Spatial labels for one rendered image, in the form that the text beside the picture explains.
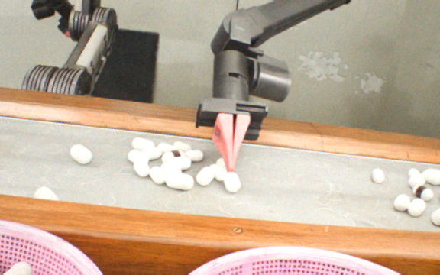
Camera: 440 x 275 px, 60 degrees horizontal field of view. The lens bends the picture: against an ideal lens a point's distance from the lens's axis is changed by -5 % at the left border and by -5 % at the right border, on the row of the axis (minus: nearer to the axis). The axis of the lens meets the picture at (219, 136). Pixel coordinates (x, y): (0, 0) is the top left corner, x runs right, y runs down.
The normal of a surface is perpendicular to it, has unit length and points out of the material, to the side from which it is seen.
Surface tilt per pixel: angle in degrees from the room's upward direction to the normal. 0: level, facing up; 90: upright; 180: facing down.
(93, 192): 0
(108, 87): 86
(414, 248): 0
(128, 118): 45
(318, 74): 90
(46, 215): 0
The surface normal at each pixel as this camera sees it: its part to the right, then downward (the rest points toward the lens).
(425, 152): 0.15, -0.43
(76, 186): 0.15, -0.94
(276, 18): 0.47, -0.42
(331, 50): 0.17, 0.34
